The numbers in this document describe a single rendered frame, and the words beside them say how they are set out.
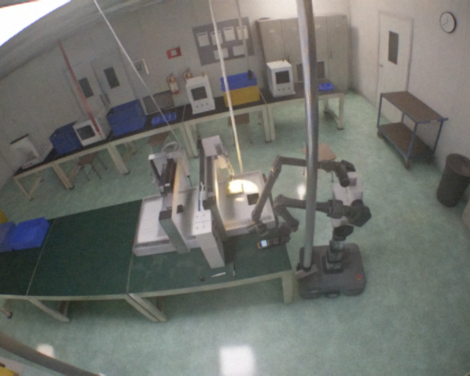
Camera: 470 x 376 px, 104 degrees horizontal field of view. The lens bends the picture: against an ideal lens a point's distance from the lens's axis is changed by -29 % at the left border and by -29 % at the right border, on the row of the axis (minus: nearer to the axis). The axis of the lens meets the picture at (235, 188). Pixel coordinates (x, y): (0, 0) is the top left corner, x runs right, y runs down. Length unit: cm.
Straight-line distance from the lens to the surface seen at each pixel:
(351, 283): 261
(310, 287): 254
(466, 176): 367
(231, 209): 237
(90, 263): 283
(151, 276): 234
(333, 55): 604
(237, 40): 584
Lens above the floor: 256
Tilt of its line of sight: 42 degrees down
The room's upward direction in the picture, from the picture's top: 14 degrees counter-clockwise
